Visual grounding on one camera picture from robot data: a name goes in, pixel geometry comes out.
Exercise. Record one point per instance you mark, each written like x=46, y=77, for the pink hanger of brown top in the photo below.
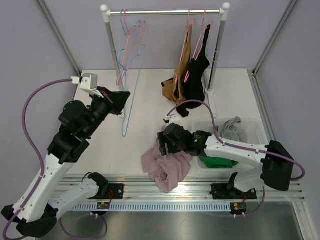
x=186, y=47

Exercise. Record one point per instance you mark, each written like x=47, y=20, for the grey tank top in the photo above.
x=231, y=130

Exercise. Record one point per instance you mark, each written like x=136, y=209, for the brown tank top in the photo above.
x=173, y=89

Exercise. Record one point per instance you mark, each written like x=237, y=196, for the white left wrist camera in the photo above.
x=88, y=83

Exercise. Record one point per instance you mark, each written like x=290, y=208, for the mauve tank top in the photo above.
x=166, y=171

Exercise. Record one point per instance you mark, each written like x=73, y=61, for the blue hanger of mauve top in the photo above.
x=124, y=68

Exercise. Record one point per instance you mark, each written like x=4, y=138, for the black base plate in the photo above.
x=220, y=191
x=115, y=191

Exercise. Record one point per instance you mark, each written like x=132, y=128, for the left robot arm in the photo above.
x=37, y=212

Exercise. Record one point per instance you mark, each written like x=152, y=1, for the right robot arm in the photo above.
x=271, y=164

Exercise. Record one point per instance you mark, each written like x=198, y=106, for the white slotted cable duct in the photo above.
x=137, y=206

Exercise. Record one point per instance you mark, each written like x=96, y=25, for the white plastic basket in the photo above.
x=255, y=133

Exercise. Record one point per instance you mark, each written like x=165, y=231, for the small circuit board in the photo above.
x=239, y=207
x=103, y=205

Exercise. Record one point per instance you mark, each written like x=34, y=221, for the green tank top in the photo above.
x=217, y=162

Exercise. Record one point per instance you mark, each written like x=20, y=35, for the aluminium mounting rail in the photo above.
x=144, y=188

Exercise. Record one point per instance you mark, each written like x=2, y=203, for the left small circuit board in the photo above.
x=103, y=205

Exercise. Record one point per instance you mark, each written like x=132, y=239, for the pink hanger of grey top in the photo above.
x=128, y=45

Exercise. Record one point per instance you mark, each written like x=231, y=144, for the pink hanger of black top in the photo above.
x=197, y=48

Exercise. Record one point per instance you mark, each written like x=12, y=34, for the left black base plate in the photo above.
x=115, y=191

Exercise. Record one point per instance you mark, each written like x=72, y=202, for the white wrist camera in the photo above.
x=88, y=83
x=172, y=118

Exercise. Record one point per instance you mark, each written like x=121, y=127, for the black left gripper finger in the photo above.
x=119, y=100
x=106, y=93

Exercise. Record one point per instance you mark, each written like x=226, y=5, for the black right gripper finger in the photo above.
x=166, y=146
x=174, y=132

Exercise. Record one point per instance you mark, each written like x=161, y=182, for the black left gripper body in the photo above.
x=102, y=107

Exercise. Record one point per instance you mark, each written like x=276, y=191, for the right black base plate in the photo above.
x=220, y=191

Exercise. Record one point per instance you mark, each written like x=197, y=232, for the right small circuit board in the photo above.
x=239, y=207

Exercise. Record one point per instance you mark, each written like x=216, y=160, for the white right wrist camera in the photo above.
x=172, y=118

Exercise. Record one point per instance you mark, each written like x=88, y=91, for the black tank top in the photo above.
x=193, y=87

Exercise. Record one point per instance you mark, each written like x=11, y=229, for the white metal clothes rack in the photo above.
x=222, y=12

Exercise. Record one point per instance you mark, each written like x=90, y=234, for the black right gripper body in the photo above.
x=178, y=146

